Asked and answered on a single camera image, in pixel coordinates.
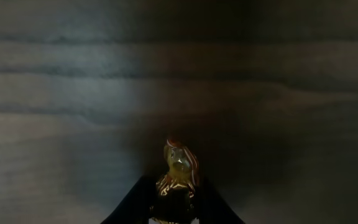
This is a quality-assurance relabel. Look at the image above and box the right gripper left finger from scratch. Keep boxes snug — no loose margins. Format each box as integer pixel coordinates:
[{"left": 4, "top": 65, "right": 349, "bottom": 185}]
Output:
[{"left": 100, "top": 175, "right": 159, "bottom": 224}]

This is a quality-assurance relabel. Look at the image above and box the gold candy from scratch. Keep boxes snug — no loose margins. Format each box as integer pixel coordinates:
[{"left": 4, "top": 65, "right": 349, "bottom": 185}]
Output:
[{"left": 149, "top": 138, "right": 201, "bottom": 224}]

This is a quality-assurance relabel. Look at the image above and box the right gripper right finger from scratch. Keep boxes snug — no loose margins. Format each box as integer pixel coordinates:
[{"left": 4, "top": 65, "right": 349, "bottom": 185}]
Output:
[{"left": 195, "top": 177, "right": 247, "bottom": 224}]

